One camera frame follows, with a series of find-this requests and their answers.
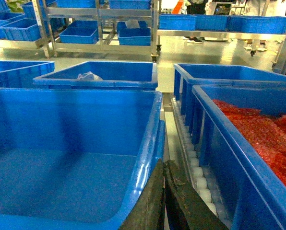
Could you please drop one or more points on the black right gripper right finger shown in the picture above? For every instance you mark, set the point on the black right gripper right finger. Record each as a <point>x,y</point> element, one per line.
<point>186,210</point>

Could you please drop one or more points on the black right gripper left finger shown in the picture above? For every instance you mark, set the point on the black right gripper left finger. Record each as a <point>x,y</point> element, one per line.
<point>149,211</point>

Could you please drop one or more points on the large blue plastic crate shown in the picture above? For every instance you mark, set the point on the large blue plastic crate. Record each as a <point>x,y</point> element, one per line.
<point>76,159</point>

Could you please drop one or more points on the white roller conveyor track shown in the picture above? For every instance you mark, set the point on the white roller conveyor track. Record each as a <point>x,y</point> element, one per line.
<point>199,176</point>

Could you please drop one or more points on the blue crate with red bags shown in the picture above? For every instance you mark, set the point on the blue crate with red bags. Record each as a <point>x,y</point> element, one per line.
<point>253,197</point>

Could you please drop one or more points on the empty blue crate behind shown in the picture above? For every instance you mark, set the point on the empty blue crate behind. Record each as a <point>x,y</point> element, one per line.
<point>187,75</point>

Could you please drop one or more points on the blue crate with plastic bag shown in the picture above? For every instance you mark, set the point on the blue crate with plastic bag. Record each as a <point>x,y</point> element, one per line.
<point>117,75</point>

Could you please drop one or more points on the crumpled clear plastic bag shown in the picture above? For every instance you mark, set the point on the crumpled clear plastic bag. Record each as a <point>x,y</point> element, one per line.
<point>89,76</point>

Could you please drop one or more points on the blue crate far left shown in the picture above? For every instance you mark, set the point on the blue crate far left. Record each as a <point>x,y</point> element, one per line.
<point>20,74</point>

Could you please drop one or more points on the steel rack with crates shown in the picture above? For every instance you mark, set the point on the steel rack with crates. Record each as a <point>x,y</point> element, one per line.
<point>83,26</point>

